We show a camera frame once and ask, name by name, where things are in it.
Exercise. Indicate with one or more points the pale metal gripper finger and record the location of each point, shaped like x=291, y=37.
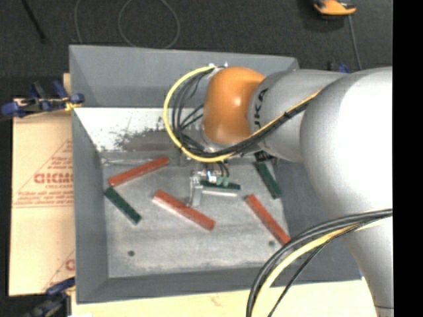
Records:
x=191, y=191
x=197, y=197

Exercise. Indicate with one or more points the red-brown flat block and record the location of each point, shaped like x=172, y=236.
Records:
x=267, y=219
x=138, y=171
x=185, y=211

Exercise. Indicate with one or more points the dark green flat block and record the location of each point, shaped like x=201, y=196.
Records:
x=231, y=186
x=269, y=181
x=123, y=206

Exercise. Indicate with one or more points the grey metal bin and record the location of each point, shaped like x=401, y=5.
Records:
x=185, y=243

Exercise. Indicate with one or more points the brown cardboard board, red print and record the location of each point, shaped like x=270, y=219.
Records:
x=39, y=210

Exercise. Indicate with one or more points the black cylinder on white bracket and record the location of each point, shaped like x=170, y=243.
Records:
x=263, y=156

